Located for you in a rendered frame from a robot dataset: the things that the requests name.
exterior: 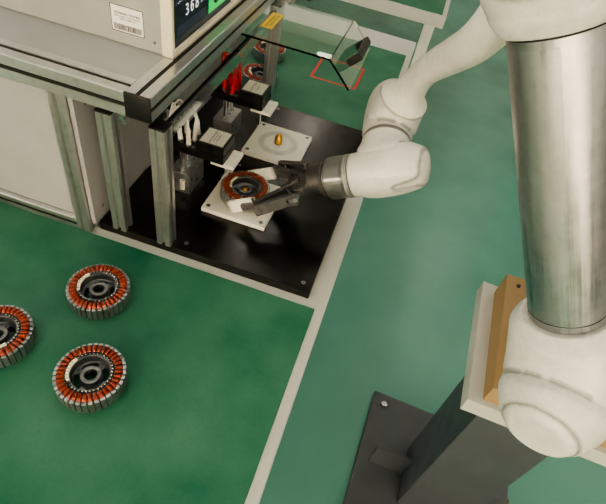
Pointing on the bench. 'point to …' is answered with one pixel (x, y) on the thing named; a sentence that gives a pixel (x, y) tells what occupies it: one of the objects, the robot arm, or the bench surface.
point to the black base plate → (288, 236)
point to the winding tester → (120, 20)
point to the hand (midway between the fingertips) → (246, 190)
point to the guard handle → (359, 51)
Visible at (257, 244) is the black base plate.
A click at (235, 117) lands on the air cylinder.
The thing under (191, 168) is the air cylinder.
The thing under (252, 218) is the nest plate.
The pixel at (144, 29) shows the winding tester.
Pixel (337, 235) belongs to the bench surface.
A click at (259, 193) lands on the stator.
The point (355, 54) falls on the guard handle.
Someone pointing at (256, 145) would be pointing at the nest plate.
